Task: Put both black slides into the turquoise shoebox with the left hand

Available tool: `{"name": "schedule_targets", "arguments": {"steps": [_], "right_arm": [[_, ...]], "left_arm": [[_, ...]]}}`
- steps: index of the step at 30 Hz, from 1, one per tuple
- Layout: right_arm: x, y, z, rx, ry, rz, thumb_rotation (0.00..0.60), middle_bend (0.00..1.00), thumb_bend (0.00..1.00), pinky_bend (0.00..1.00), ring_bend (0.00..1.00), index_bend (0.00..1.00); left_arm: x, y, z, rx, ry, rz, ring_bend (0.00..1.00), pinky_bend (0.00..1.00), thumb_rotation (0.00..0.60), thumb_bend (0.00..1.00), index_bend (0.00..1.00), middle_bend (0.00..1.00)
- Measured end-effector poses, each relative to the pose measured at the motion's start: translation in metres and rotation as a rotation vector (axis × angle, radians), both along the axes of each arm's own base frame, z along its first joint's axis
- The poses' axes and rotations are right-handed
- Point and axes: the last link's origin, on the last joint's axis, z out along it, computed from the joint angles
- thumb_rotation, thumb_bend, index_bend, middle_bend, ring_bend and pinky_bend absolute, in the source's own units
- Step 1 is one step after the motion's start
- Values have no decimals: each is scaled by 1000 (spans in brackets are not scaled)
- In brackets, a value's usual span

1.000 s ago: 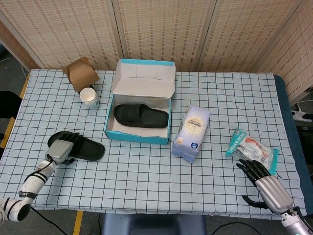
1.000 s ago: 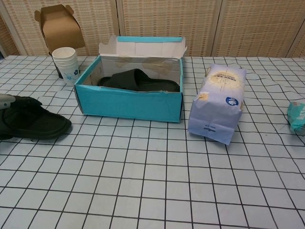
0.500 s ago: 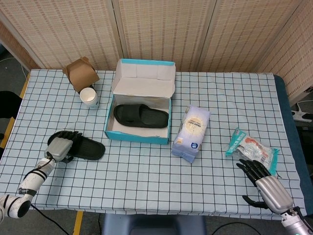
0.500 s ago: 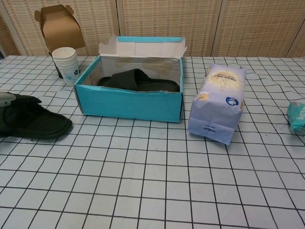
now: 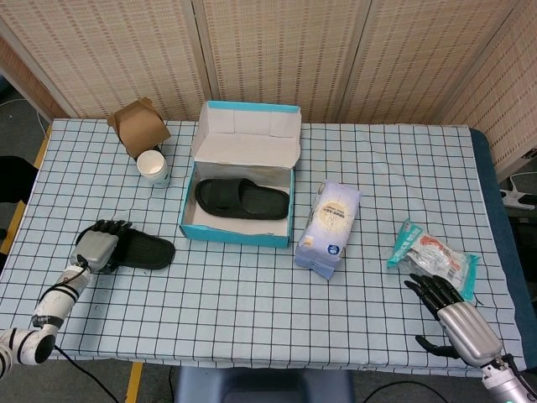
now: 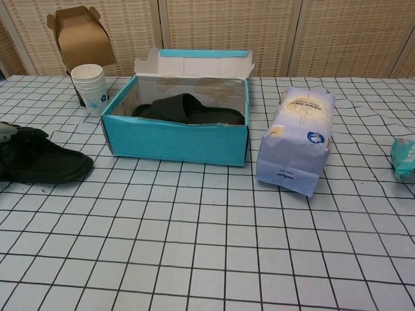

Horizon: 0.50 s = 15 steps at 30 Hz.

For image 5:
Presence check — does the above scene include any beige woven folding screen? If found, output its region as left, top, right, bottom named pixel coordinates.
left=0, top=0, right=537, bottom=181

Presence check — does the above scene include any black chair seat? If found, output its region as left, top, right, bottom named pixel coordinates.
left=0, top=155, right=39, bottom=204

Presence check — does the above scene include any teal plastic snack packet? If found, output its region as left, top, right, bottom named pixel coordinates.
left=386, top=217, right=481, bottom=303

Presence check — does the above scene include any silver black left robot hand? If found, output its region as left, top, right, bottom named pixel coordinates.
left=69, top=218, right=133, bottom=274

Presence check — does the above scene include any black rubber slipper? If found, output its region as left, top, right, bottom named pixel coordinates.
left=75, top=226, right=176, bottom=271
left=195, top=178, right=291, bottom=222

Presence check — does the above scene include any teal cardboard shoe box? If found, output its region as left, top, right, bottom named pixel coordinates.
left=179, top=100, right=303, bottom=249

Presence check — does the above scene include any lavender paper food bag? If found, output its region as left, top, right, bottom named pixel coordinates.
left=294, top=181, right=362, bottom=281

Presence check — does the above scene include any brown cardboard takeaway box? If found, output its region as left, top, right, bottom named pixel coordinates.
left=107, top=97, right=171, bottom=160

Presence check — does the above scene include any blue checked tablecloth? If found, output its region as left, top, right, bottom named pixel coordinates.
left=0, top=118, right=528, bottom=377

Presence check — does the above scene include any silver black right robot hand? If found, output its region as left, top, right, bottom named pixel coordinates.
left=404, top=273, right=503, bottom=365

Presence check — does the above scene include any dark blue chair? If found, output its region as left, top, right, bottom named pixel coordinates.
left=174, top=367, right=356, bottom=403

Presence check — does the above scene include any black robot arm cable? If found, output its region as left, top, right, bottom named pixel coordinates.
left=33, top=255, right=123, bottom=403

